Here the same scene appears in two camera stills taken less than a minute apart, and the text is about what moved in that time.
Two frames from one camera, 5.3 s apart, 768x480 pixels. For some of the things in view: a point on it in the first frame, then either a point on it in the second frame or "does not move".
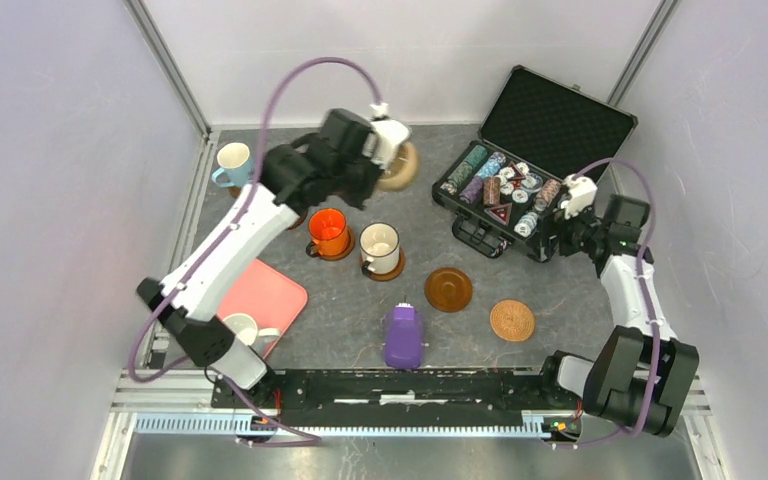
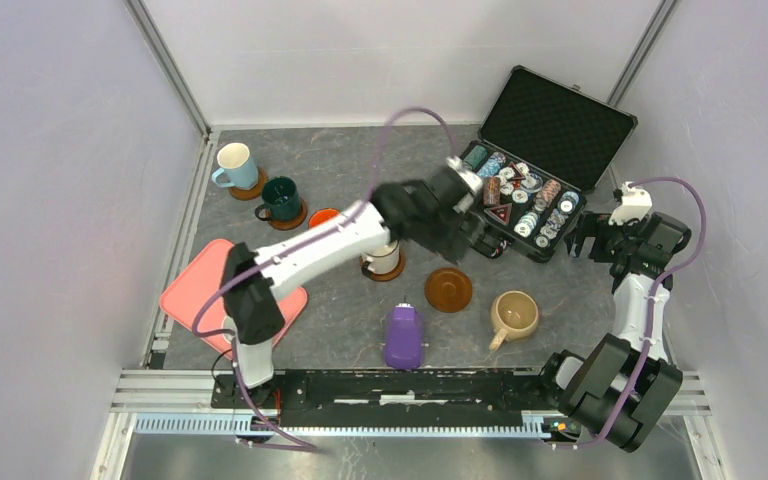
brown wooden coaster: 448,289 does not move
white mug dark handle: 379,246 does not move
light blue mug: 236,159 does not move
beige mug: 405,170 -> 514,317
